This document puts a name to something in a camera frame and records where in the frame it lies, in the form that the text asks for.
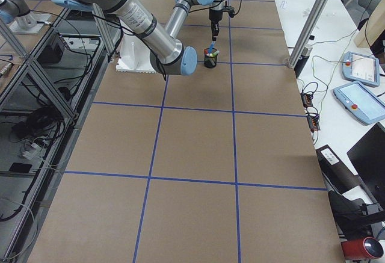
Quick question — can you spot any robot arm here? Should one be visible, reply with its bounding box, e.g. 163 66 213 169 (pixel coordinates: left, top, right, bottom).
165 0 227 42
51 0 197 75

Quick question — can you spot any green highlighter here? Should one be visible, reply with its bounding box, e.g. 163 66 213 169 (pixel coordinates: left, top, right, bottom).
209 51 220 57

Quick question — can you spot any blue marker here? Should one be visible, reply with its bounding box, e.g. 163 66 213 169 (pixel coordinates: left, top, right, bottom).
208 40 216 54

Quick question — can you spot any teach pendant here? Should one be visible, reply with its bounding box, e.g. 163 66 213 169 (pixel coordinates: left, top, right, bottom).
333 81 384 125
342 52 380 87

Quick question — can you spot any orange black adapter box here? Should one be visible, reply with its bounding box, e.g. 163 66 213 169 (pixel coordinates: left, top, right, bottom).
300 93 313 108

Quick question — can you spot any black monitor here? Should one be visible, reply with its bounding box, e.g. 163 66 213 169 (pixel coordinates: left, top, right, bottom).
347 123 384 208

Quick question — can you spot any red cylinder bottle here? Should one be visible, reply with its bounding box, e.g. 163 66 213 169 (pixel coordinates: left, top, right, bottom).
341 237 384 260

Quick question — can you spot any black mesh pen cup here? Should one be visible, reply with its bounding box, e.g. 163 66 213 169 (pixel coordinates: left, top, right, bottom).
203 48 218 69

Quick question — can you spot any aluminium frame post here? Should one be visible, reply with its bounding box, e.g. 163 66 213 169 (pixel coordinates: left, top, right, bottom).
286 0 328 69

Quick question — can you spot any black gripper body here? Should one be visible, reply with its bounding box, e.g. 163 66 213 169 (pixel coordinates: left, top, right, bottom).
209 9 223 34

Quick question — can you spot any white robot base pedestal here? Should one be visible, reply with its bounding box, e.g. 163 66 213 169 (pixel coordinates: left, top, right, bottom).
116 34 156 73

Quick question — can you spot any upper teach pendant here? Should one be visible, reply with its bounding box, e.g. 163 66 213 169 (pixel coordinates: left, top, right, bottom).
342 52 380 87

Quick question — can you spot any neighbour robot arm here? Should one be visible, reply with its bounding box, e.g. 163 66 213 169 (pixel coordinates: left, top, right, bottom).
1 0 51 34

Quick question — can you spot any lower teach pendant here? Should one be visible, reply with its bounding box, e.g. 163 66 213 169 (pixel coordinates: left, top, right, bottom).
333 81 384 125

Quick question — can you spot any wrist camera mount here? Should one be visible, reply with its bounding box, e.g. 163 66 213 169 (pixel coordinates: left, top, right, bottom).
223 6 236 18

